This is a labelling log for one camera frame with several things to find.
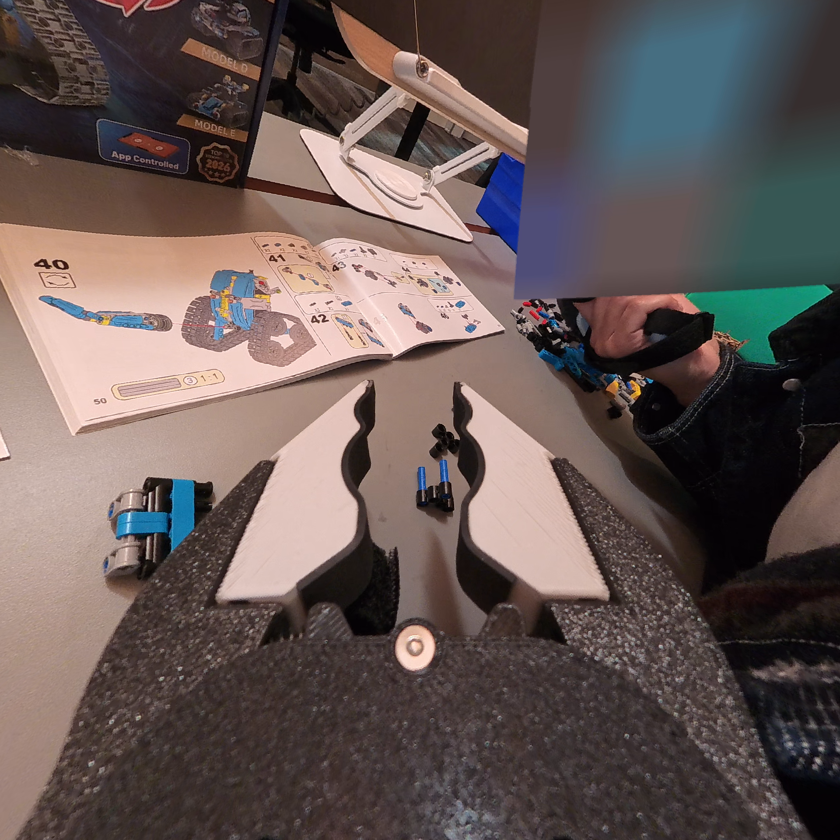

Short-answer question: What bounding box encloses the white laptop stand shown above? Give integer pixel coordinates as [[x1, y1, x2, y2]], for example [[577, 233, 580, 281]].
[[300, 49, 529, 244]]

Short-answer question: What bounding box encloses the person's right forearm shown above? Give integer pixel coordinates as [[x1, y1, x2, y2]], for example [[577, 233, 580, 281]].
[[633, 341, 840, 592]]

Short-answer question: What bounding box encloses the black connector with blue pin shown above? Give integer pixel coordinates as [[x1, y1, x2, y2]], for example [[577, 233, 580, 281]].
[[427, 459, 456, 513]]

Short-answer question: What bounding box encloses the pile of small brick parts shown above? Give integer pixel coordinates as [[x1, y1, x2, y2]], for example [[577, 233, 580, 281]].
[[512, 298, 654, 421]]

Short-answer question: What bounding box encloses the open instruction booklet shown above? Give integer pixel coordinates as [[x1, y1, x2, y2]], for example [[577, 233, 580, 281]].
[[0, 223, 506, 436]]

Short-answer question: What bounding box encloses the dark patterned garment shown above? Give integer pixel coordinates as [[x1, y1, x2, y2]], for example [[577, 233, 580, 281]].
[[699, 548, 840, 795]]

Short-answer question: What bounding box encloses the green mat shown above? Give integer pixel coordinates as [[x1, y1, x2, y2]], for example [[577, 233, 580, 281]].
[[682, 283, 836, 363]]

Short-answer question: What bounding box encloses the person's leg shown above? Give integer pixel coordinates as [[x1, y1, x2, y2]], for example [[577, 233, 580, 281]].
[[764, 446, 840, 565]]

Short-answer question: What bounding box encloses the person's right hand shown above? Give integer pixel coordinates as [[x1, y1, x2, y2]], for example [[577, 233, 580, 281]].
[[576, 294, 723, 406]]

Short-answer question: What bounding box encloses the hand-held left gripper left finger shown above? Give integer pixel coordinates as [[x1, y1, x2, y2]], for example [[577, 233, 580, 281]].
[[215, 379, 378, 636]]

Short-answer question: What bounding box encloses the black chair base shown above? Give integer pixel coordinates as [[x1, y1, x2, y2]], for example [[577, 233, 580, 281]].
[[279, 20, 345, 126]]

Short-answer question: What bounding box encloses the wooden panel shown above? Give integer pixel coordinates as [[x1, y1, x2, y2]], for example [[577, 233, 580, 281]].
[[331, 3, 398, 83]]

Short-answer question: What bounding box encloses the blue grey brick assembly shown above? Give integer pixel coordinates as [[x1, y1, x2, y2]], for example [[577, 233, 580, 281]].
[[101, 477, 215, 581]]

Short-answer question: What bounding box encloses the dark blue toy box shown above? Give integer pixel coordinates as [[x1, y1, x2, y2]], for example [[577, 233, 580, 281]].
[[0, 0, 290, 189]]

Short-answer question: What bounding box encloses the blue plastic bin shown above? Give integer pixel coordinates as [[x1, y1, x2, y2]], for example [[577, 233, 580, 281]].
[[476, 152, 528, 253]]

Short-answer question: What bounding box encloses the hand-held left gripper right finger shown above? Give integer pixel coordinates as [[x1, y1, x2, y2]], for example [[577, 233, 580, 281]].
[[451, 381, 611, 627]]

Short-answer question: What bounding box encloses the grey desk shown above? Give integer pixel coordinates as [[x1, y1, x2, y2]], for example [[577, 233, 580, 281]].
[[0, 112, 723, 840]]

